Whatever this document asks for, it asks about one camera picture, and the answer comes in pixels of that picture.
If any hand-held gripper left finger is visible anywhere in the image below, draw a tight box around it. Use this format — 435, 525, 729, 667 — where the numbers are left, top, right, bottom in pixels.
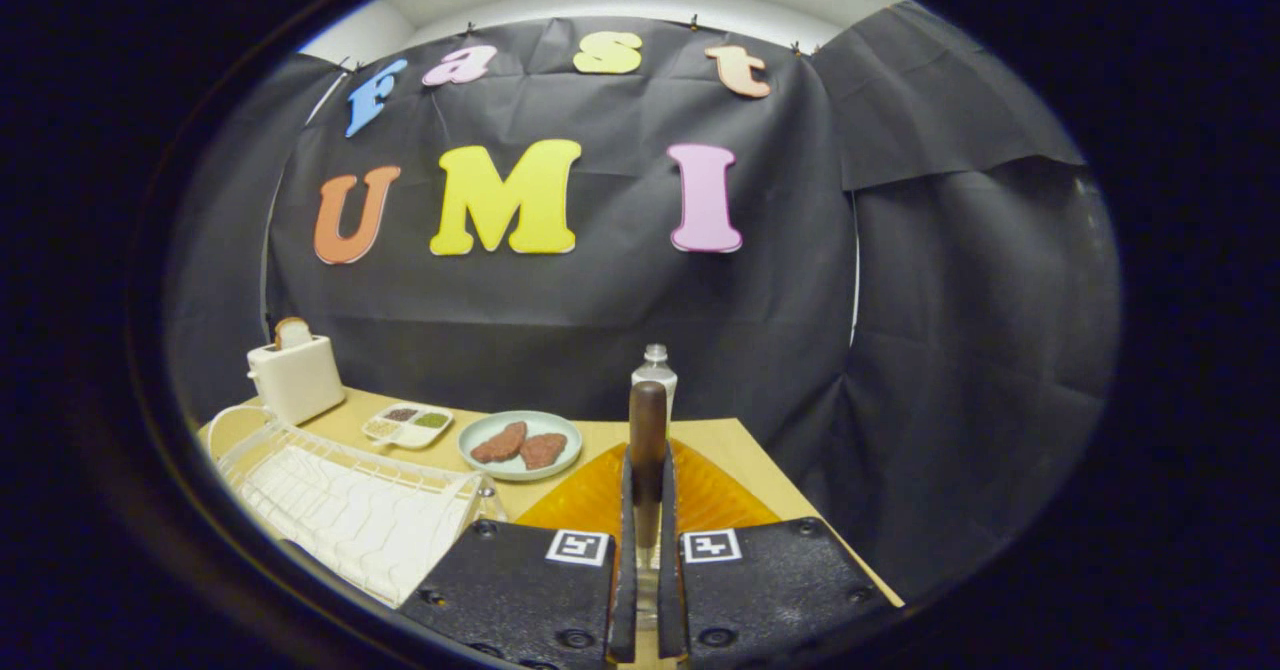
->
398, 440, 641, 669

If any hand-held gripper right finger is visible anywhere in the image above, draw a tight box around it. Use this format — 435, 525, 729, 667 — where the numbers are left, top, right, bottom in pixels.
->
655, 438, 896, 669

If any wooden handled spoon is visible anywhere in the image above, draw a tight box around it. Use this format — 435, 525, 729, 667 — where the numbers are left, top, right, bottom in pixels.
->
628, 380, 670, 641

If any white wire dish rack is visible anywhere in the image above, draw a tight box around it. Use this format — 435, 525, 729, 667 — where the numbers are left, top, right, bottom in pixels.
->
205, 403, 506, 609

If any small pale green plate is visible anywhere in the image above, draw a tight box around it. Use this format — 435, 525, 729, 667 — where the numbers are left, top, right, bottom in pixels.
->
457, 410, 584, 482

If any brown meat piece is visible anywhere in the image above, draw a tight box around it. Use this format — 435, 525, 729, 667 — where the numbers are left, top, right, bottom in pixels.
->
470, 421, 528, 465
519, 433, 568, 471

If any clear bottle with green liquid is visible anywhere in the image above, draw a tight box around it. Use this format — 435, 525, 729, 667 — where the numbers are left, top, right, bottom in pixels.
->
631, 343, 679, 421

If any black backdrop cloth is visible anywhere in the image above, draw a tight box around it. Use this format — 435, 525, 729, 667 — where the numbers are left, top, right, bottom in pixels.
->
165, 0, 1121, 601

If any white sectioned condiment tray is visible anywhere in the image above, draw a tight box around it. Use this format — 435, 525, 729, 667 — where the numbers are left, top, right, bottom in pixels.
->
362, 403, 455, 450

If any white toaster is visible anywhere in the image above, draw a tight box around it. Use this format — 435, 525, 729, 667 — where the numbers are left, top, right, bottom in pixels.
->
246, 334, 347, 427

